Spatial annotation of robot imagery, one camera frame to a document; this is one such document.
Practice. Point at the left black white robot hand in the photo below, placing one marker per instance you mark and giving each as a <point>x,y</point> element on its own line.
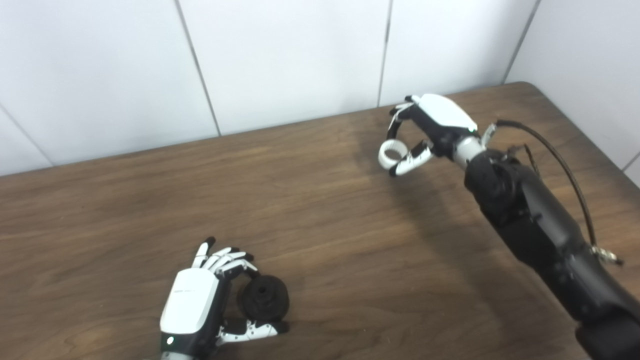
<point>187,305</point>

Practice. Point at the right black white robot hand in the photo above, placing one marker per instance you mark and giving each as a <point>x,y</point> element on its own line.
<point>442,117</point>

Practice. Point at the round black part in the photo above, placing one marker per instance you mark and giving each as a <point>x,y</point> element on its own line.
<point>265,300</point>

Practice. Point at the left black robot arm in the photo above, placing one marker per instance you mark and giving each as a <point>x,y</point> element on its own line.
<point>175,356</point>

